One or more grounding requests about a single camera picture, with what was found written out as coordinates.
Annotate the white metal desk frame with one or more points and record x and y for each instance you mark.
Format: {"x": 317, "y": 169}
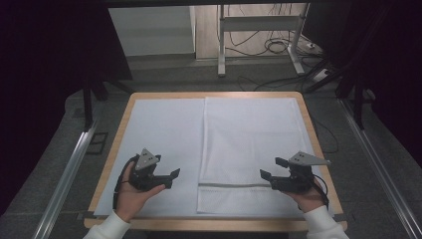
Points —
{"x": 258, "y": 23}

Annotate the person's left hand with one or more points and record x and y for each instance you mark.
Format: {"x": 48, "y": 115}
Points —
{"x": 129, "y": 199}

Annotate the white table mat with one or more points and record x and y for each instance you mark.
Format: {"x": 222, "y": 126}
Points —
{"x": 166, "y": 132}

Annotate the aluminium floor rail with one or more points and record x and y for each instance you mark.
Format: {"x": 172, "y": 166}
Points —
{"x": 66, "y": 179}
{"x": 381, "y": 166}

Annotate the black floor frame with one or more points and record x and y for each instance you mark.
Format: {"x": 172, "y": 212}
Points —
{"x": 97, "y": 143}

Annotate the dark curtain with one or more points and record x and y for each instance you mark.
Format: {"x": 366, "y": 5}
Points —
{"x": 43, "y": 83}
{"x": 391, "y": 66}

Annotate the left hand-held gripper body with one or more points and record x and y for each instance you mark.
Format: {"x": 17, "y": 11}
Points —
{"x": 146, "y": 160}

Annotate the light wooden table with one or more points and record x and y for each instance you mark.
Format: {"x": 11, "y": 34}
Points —
{"x": 212, "y": 225}

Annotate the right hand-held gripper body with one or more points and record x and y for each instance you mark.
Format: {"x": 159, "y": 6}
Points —
{"x": 298, "y": 179}

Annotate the person's right hand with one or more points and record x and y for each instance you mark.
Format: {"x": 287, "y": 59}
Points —
{"x": 310, "y": 199}

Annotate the white power strip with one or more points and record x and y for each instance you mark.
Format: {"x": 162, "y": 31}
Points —
{"x": 321, "y": 75}

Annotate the white cabinet panel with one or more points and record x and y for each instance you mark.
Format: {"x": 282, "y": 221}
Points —
{"x": 149, "y": 31}

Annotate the black metal stand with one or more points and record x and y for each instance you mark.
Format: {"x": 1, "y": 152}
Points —
{"x": 87, "y": 106}
{"x": 358, "y": 106}

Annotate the white mesh laundry bag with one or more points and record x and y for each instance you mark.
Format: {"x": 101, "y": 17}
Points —
{"x": 249, "y": 139}

